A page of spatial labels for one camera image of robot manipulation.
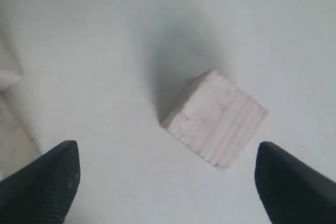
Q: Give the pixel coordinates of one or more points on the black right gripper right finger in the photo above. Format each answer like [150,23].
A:
[290,190]

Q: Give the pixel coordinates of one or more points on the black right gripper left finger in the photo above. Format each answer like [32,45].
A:
[44,190]

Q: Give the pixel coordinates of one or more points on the second largest wooden cube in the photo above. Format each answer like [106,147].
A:
[215,119]

